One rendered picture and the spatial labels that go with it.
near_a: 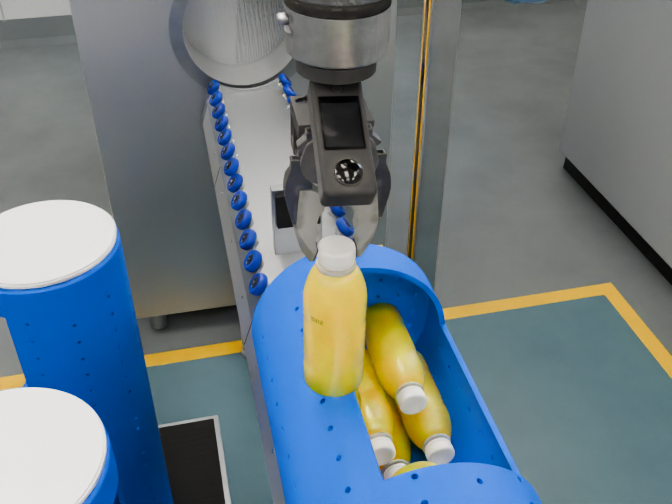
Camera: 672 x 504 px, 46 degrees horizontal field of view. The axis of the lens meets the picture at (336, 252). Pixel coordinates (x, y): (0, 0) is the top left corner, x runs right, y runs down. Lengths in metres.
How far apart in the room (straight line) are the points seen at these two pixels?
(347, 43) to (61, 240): 1.00
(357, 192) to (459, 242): 2.65
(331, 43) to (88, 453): 0.71
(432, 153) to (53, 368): 0.89
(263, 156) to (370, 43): 1.33
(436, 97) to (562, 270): 1.65
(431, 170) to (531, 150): 2.28
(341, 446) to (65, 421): 0.47
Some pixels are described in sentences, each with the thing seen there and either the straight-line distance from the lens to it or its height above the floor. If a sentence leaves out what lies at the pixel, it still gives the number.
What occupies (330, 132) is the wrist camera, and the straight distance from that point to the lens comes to 0.67.
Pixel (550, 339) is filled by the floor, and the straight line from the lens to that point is 2.89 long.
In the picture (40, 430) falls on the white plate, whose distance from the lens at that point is 1.20.
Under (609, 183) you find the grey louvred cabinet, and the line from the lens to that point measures 3.49.
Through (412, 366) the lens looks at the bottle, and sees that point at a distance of 1.10.
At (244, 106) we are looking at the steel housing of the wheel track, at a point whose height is 0.93.
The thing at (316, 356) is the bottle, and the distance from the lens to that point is 0.84.
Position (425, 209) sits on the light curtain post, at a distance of 1.81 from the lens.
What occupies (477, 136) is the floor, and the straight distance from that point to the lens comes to 4.09.
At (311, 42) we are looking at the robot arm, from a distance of 0.66.
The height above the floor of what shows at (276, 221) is 1.01.
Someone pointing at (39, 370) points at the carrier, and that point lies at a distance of 1.60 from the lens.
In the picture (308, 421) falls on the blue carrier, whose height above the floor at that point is 1.19.
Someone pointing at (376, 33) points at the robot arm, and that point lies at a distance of 0.66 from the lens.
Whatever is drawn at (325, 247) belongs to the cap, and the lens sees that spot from 0.78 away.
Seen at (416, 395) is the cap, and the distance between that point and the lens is 1.08.
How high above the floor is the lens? 1.89
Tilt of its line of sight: 36 degrees down
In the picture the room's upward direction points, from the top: straight up
